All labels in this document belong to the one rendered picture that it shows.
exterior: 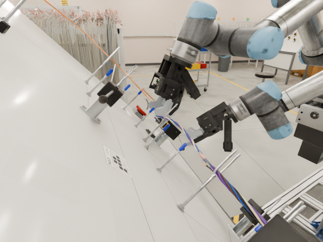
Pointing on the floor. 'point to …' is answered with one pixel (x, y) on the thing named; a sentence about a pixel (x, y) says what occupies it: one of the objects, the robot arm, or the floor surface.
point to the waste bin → (223, 64)
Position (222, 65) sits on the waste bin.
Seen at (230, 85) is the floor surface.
